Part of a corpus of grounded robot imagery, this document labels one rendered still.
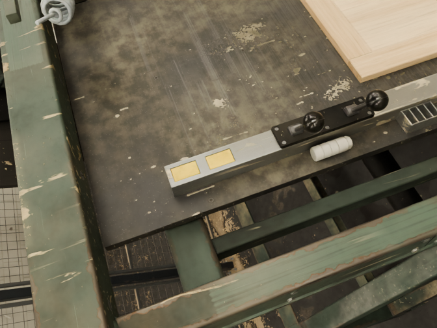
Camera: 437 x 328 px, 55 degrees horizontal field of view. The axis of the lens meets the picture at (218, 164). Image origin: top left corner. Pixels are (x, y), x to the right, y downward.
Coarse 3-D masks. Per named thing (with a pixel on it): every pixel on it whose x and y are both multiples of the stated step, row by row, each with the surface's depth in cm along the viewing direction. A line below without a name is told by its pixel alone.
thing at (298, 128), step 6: (306, 114) 70; (312, 114) 69; (318, 114) 69; (306, 120) 70; (312, 120) 69; (318, 120) 69; (324, 120) 70; (288, 126) 81; (294, 126) 80; (300, 126) 76; (306, 126) 70; (312, 126) 69; (318, 126) 69; (294, 132) 80; (300, 132) 80; (312, 132) 70
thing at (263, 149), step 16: (416, 80) 87; (432, 80) 86; (400, 96) 85; (416, 96) 85; (432, 96) 84; (384, 112) 83; (352, 128) 84; (368, 128) 86; (240, 144) 81; (256, 144) 81; (272, 144) 81; (304, 144) 82; (192, 160) 80; (240, 160) 80; (256, 160) 80; (272, 160) 83; (192, 176) 78; (208, 176) 79; (224, 176) 81; (176, 192) 80
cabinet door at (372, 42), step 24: (312, 0) 104; (336, 0) 104; (360, 0) 104; (384, 0) 103; (408, 0) 103; (432, 0) 102; (336, 24) 100; (360, 24) 99; (384, 24) 99; (408, 24) 98; (432, 24) 98; (336, 48) 97; (360, 48) 95; (384, 48) 95; (408, 48) 94; (432, 48) 94; (360, 72) 92; (384, 72) 92
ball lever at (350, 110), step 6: (372, 90) 72; (378, 90) 71; (366, 96) 72; (372, 96) 71; (378, 96) 71; (384, 96) 71; (366, 102) 72; (372, 102) 71; (378, 102) 71; (384, 102) 71; (348, 108) 82; (354, 108) 80; (360, 108) 78; (372, 108) 72; (378, 108) 71; (384, 108) 72; (348, 114) 82; (354, 114) 82
